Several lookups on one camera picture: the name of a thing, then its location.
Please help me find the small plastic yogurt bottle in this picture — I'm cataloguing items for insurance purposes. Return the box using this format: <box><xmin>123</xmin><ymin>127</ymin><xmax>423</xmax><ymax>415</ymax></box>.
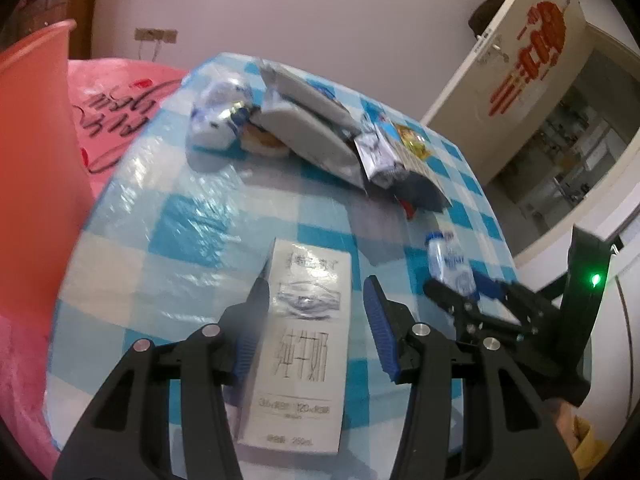
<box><xmin>425</xmin><ymin>231</ymin><xmax>478</xmax><ymax>300</ymax></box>

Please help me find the white milk carton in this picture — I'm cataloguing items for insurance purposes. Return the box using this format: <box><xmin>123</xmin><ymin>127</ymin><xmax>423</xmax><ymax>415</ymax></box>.
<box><xmin>236</xmin><ymin>238</ymin><xmax>352</xmax><ymax>455</ymax></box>

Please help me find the orange plastic bucket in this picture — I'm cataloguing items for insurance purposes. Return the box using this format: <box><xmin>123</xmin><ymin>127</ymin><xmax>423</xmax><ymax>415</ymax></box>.
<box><xmin>0</xmin><ymin>20</ymin><xmax>93</xmax><ymax>333</ymax></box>

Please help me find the white Magican refill pouch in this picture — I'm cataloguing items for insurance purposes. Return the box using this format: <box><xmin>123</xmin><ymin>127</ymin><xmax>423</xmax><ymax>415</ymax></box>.
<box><xmin>188</xmin><ymin>72</ymin><xmax>256</xmax><ymax>151</ymax></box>

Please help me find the person's right hand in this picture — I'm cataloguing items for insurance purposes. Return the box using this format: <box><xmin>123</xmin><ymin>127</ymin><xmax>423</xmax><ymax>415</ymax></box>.
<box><xmin>544</xmin><ymin>398</ymin><xmax>577</xmax><ymax>444</ymax></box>

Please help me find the blue white checkered tablecloth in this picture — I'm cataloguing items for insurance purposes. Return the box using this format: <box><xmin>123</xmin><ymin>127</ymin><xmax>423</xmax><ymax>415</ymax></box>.
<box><xmin>43</xmin><ymin>53</ymin><xmax>515</xmax><ymax>448</ymax></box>

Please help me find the large grey white bag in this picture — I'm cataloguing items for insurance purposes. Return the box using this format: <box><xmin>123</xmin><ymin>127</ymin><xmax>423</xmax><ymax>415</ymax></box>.
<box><xmin>252</xmin><ymin>61</ymin><xmax>364</xmax><ymax>188</ymax></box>

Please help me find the red door paper decoration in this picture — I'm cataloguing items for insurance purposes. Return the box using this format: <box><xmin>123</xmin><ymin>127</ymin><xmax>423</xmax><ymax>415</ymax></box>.
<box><xmin>488</xmin><ymin>0</ymin><xmax>567</xmax><ymax>117</ymax></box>

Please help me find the white door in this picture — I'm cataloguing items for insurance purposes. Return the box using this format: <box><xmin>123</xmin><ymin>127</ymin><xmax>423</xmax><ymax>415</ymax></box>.
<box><xmin>421</xmin><ymin>0</ymin><xmax>592</xmax><ymax>183</ymax></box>

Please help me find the pink heart bed blanket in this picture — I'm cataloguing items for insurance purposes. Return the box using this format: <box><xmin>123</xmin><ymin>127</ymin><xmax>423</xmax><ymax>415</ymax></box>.
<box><xmin>1</xmin><ymin>58</ymin><xmax>186</xmax><ymax>479</ymax></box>

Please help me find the brown wooden cabinet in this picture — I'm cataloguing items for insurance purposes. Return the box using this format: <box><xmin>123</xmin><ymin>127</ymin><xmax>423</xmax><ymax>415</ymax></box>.
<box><xmin>66</xmin><ymin>0</ymin><xmax>96</xmax><ymax>60</ymax></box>

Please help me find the silver door handle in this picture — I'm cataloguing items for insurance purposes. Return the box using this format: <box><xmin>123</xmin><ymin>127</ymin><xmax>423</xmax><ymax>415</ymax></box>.
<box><xmin>474</xmin><ymin>37</ymin><xmax>510</xmax><ymax>65</ymax></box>

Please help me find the wall power socket strip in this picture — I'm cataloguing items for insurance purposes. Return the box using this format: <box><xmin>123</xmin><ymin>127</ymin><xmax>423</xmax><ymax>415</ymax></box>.
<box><xmin>134</xmin><ymin>27</ymin><xmax>178</xmax><ymax>44</ymax></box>

